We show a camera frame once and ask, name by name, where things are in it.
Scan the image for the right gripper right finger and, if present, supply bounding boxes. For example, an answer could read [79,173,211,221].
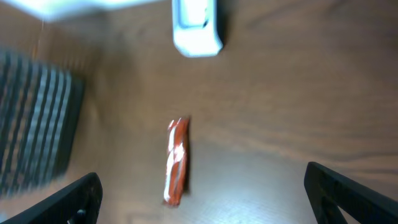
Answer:
[304,162,397,223]

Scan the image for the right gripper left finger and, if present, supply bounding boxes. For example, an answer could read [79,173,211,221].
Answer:
[3,172,103,224]

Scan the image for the orange snack packet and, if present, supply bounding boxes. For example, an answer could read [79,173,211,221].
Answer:
[163,117,190,207]

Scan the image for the white barcode scanner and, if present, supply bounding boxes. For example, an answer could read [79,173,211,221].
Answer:
[172,0,223,58]

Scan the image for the grey plastic mesh basket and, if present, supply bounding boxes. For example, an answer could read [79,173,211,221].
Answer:
[1,49,85,198]

